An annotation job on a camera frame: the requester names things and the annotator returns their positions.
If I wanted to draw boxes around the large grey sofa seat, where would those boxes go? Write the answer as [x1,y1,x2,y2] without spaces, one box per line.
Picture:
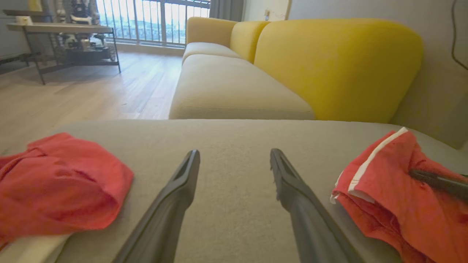
[0,119,468,263]

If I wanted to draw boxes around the metal frame table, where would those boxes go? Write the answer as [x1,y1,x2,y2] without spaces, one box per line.
[6,22,121,85]

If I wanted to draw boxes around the red basketball jersey white sleeves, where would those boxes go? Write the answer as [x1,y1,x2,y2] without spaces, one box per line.
[0,132,135,263]

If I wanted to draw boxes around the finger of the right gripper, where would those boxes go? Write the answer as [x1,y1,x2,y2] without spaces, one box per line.
[408,168,468,201]

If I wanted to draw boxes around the window railing bars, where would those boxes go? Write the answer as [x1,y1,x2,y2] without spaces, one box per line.
[95,0,212,48]

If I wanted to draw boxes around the equipment under table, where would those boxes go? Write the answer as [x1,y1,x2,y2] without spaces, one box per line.
[55,0,118,63]

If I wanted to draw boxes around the red shorts white stripe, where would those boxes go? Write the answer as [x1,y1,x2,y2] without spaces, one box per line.
[330,126,468,263]

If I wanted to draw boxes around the grey sofa seat cushion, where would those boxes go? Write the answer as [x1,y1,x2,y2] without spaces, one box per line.
[169,54,316,121]
[181,42,244,65]

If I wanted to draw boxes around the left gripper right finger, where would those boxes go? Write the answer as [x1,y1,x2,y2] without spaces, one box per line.
[269,148,366,263]

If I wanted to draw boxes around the yellow sofa armrest cushion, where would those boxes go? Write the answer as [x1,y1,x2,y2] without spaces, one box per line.
[185,16,238,46]

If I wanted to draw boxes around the yellow sofa back cushion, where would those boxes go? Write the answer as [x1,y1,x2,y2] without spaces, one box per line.
[254,18,424,124]
[229,20,271,65]

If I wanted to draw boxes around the grey curtain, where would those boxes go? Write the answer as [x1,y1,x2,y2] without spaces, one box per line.
[209,0,245,22]

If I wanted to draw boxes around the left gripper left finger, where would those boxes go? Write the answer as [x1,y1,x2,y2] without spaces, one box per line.
[111,149,201,263]

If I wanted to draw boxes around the black wall cable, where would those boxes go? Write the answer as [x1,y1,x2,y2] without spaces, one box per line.
[451,0,468,71]

